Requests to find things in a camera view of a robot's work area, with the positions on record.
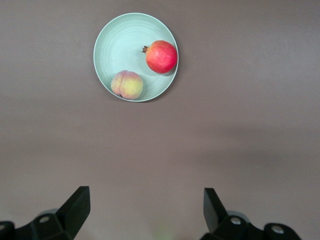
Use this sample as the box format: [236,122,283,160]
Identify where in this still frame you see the light green round plate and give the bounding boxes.
[93,12,179,103]

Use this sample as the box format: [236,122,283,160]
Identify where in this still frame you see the yellow pink peach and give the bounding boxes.
[110,70,144,101]

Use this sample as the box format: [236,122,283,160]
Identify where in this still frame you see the brown table cloth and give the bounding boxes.
[0,0,320,240]

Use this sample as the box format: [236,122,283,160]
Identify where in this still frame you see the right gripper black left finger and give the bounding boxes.
[15,185,91,240]

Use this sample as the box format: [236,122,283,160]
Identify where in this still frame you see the red pomegranate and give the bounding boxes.
[141,39,179,75]

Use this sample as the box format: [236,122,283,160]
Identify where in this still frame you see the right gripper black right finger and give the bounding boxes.
[200,187,266,240]

